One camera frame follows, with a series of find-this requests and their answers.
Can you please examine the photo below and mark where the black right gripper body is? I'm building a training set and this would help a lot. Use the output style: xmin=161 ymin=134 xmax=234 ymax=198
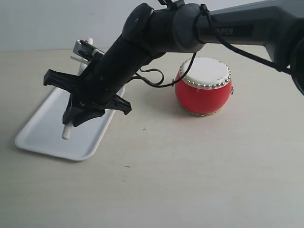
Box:
xmin=43 ymin=40 xmax=133 ymax=116

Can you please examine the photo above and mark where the wooden drumstick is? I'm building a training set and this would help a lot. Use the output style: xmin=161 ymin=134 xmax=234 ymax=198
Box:
xmin=61 ymin=37 xmax=94 ymax=140

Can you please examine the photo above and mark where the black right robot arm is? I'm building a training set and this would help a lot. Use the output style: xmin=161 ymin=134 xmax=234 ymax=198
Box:
xmin=43 ymin=0 xmax=304 ymax=127

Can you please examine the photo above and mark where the small red drum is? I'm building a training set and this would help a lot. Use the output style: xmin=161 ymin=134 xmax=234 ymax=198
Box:
xmin=174 ymin=57 xmax=234 ymax=116

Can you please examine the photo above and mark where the white rectangular plastic tray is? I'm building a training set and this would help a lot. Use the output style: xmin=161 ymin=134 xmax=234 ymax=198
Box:
xmin=15 ymin=88 xmax=115 ymax=161

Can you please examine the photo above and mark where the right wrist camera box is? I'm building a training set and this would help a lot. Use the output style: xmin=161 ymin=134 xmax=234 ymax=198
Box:
xmin=73 ymin=38 xmax=105 ymax=62

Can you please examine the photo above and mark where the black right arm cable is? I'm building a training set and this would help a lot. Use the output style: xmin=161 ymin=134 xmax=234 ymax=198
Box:
xmin=133 ymin=0 xmax=295 ymax=89

